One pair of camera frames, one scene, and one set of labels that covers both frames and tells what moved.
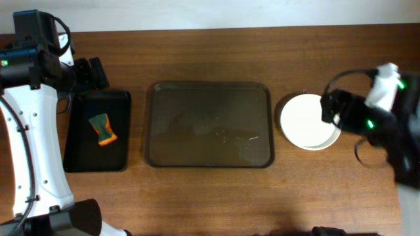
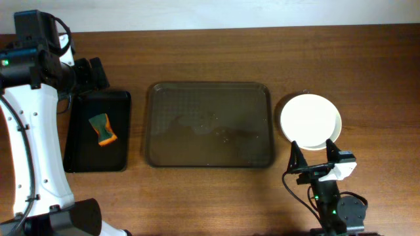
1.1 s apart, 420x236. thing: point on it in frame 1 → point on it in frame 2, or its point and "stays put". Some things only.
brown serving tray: x=210 y=124 stays put
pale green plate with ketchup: x=332 y=139 → x=308 y=124
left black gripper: x=80 y=76 stays put
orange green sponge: x=102 y=124 stays put
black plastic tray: x=83 y=152 stays put
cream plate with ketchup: x=301 y=121 → x=334 y=137
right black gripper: x=333 y=107 → x=314 y=168
